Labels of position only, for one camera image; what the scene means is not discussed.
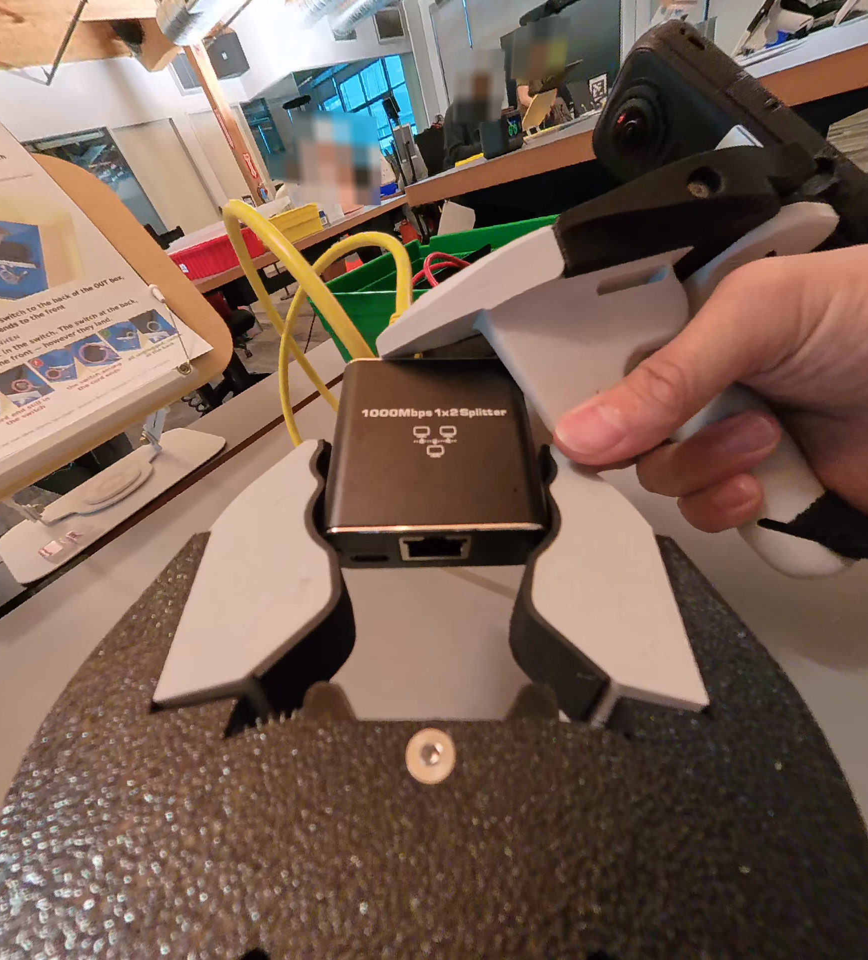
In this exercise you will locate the red plastic bin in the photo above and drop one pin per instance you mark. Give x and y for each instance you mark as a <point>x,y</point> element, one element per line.
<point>208,259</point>

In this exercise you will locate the grey metal stand base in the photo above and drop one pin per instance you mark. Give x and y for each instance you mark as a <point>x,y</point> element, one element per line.
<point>178,450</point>

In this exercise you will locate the small yellow storage crate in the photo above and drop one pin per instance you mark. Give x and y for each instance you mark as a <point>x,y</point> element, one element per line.
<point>295,223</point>

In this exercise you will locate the green plastic bin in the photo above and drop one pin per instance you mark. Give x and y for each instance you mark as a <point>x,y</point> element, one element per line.
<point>359,307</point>

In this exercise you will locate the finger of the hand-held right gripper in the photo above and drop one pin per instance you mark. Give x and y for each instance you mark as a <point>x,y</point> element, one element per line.
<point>479,285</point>

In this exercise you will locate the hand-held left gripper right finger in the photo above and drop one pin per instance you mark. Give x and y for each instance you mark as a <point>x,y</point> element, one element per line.
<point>614,600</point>

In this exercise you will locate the printed instruction sheet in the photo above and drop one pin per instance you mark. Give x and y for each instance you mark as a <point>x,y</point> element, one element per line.
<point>66,337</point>

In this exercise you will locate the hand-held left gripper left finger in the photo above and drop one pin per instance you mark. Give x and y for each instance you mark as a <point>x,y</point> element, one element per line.
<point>253,585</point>

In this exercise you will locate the person's right hand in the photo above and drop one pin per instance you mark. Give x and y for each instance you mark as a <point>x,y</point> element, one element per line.
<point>816,360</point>

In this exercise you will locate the black ethernet splitter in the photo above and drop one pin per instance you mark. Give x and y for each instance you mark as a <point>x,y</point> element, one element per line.
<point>434,465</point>

